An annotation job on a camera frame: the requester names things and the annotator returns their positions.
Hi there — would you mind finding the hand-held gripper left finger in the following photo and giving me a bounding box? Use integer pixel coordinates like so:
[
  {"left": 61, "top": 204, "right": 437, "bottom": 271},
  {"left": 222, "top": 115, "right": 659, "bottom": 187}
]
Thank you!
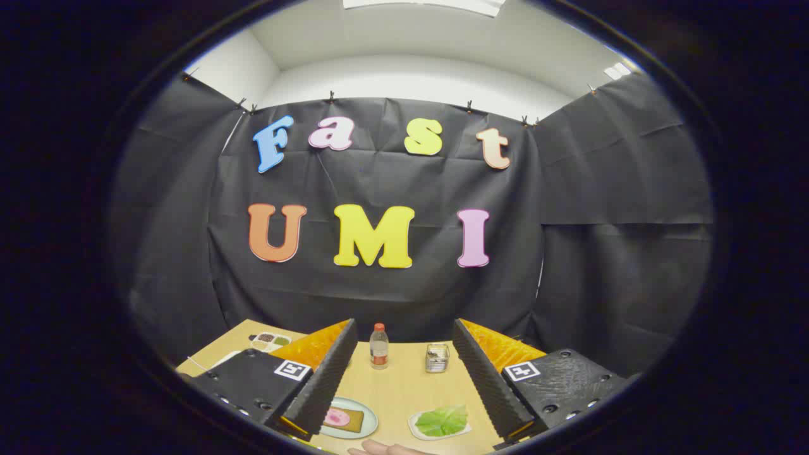
[{"left": 179, "top": 318, "right": 358, "bottom": 442}]

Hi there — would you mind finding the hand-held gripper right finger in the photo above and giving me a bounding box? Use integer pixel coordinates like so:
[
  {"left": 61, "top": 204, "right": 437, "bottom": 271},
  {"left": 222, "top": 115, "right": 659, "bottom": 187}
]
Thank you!
[{"left": 451, "top": 318, "right": 639, "bottom": 451}]

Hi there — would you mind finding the green lettuce leaf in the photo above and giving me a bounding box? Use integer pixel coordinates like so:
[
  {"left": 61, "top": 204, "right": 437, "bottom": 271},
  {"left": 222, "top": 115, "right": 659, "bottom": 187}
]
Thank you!
[{"left": 414, "top": 405, "right": 469, "bottom": 438}]

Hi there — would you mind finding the brown toast bread slice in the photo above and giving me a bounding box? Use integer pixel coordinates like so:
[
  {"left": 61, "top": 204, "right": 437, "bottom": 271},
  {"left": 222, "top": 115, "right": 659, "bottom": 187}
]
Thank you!
[{"left": 324, "top": 408, "right": 365, "bottom": 434}]

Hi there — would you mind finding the pale green round plate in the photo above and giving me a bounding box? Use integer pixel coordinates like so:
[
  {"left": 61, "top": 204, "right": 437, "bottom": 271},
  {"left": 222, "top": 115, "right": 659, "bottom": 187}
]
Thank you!
[{"left": 319, "top": 397, "right": 379, "bottom": 440}]

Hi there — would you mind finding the clear plastic water bottle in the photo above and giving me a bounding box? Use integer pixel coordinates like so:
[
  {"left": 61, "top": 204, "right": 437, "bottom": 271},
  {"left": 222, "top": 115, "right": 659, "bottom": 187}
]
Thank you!
[{"left": 370, "top": 323, "right": 390, "bottom": 370}]

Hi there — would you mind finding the white divided spice tray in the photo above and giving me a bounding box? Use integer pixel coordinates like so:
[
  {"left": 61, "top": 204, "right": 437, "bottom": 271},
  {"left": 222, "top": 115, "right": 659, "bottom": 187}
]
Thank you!
[{"left": 248, "top": 332, "right": 293, "bottom": 353}]

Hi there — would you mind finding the small white square plate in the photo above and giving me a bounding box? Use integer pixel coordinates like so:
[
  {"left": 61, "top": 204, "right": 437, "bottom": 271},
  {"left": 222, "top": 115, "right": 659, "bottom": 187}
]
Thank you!
[{"left": 408, "top": 408, "right": 472, "bottom": 441}]

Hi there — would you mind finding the metal wire utensil basket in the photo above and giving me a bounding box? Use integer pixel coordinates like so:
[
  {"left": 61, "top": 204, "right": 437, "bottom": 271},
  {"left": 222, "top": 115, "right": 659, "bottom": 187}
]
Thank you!
[{"left": 425, "top": 343, "right": 451, "bottom": 373}]

